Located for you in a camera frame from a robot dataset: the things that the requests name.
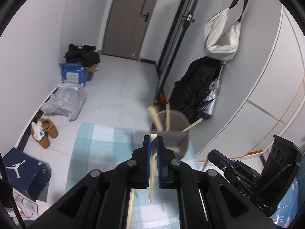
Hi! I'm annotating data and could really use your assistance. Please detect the teal checked tablecloth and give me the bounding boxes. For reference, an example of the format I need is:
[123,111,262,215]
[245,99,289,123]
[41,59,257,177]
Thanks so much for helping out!
[65,122,210,229]

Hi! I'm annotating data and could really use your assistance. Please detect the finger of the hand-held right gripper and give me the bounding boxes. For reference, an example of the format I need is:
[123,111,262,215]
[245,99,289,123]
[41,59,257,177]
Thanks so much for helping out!
[207,149,242,175]

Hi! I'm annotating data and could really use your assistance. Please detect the white socks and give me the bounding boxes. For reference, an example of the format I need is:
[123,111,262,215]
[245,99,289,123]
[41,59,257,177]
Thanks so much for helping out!
[31,122,46,141]

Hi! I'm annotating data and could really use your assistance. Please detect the black clothes pile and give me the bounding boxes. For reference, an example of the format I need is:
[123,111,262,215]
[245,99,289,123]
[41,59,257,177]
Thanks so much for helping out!
[65,43,100,65]

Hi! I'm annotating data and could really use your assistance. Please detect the navy shoe box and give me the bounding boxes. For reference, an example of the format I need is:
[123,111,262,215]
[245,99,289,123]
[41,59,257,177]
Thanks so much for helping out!
[2,147,51,202]

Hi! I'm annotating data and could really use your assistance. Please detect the blue printed blanket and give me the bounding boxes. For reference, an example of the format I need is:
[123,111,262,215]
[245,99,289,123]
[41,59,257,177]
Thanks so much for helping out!
[269,174,299,228]

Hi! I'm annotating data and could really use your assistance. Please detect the white shoulder bag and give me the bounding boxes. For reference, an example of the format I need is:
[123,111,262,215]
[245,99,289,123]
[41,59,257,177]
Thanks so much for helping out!
[204,0,252,64]

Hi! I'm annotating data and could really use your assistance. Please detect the group of bamboo chopsticks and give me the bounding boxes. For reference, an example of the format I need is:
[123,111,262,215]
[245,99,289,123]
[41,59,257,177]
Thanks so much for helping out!
[146,103,205,134]

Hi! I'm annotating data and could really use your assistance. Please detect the black door frame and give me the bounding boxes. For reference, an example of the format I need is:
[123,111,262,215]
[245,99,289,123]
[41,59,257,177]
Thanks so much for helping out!
[156,0,208,103]

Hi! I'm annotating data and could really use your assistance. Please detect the brown shoe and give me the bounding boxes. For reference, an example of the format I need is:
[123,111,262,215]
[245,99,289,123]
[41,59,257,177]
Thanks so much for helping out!
[31,126,50,149]
[38,118,59,139]

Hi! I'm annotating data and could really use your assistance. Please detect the white grey utensil holder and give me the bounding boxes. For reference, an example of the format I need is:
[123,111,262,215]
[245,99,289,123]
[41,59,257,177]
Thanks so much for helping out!
[149,109,191,163]

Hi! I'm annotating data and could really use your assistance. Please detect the blue cardboard box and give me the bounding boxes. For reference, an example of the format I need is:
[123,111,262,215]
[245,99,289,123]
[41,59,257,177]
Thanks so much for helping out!
[58,62,89,87]

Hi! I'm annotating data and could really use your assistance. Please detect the black jacket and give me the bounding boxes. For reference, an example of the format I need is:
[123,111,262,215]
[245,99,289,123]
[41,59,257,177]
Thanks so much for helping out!
[170,57,226,124]

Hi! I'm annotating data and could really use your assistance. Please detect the grey brown door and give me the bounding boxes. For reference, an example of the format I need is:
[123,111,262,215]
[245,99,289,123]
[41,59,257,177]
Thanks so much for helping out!
[102,0,165,60]

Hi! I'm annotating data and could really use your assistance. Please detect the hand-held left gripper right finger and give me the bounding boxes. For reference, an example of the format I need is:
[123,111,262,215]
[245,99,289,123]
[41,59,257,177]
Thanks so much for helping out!
[156,136,279,229]

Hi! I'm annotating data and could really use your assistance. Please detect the white flat board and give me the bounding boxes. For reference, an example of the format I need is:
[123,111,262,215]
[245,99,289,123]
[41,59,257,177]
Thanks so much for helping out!
[5,188,40,220]

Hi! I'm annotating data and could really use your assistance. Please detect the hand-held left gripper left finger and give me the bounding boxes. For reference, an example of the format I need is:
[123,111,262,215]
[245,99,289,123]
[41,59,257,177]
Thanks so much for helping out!
[29,135,152,229]

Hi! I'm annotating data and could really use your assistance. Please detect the white cabinet with wooden trim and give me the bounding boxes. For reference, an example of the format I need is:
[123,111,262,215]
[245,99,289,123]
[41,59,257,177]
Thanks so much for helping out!
[191,5,305,163]

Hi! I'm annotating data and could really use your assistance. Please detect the brown cardboard piece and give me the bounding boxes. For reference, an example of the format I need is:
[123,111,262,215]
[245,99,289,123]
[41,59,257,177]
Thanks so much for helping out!
[86,63,100,73]

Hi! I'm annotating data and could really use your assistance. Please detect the grey plastic bags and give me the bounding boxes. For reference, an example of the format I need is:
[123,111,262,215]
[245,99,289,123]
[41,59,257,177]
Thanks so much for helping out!
[41,82,87,122]

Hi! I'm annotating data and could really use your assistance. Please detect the silver folded umbrella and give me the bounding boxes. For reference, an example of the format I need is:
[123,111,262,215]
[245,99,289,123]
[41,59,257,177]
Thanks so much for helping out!
[202,77,223,120]

